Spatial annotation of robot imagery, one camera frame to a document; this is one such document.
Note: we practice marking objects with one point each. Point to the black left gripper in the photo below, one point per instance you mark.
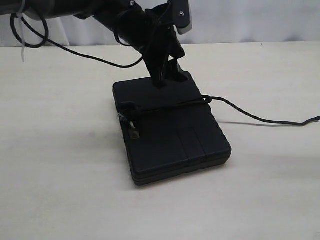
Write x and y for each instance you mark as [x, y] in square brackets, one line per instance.
[163, 43]

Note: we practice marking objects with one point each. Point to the black plastic case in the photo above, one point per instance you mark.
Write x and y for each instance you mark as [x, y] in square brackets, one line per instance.
[167, 132]

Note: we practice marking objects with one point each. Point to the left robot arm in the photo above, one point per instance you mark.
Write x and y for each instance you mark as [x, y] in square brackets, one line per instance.
[125, 18]

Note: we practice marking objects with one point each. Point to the white backdrop curtain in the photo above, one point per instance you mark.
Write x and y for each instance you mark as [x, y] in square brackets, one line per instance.
[214, 21]

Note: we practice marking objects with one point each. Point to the white zip tie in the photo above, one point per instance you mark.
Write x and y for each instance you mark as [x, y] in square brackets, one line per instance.
[21, 28]

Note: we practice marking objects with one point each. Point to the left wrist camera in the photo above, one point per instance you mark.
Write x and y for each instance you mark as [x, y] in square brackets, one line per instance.
[180, 16]

